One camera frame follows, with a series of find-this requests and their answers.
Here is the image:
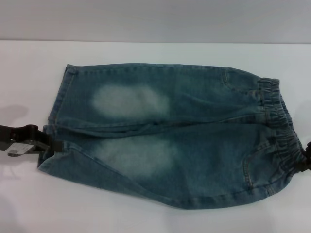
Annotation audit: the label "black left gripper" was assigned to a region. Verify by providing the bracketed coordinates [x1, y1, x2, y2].
[0, 124, 64, 157]

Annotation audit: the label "blue denim shorts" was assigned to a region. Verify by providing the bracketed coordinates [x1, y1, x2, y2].
[36, 62, 307, 209]

